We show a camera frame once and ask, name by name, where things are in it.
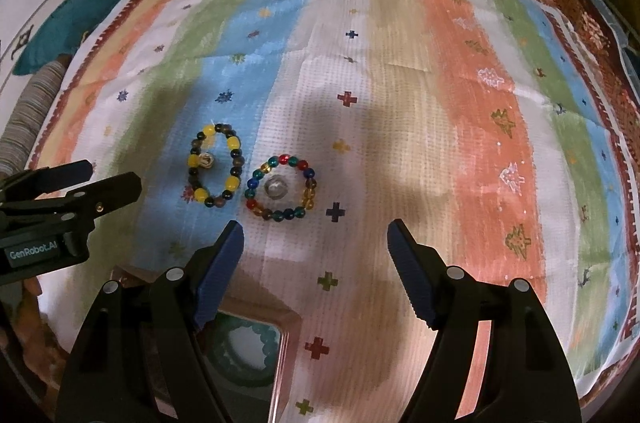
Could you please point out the person's left hand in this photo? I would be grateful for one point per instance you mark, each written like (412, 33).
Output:
(23, 322)

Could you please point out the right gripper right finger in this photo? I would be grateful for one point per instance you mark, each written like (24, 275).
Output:
(526, 377)

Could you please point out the white headboard panel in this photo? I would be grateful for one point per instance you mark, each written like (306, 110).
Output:
(50, 2)

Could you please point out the silver metal tin box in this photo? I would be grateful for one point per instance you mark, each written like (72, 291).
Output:
(249, 352)

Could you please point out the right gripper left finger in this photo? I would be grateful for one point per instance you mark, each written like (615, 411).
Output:
(107, 377)

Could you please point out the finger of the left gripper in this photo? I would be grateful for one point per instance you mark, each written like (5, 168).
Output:
(104, 196)
(32, 183)

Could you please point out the colourful striped cloth mat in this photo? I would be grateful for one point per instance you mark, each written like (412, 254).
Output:
(315, 123)

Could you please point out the striped grey pillow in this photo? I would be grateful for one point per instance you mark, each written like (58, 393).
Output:
(31, 109)

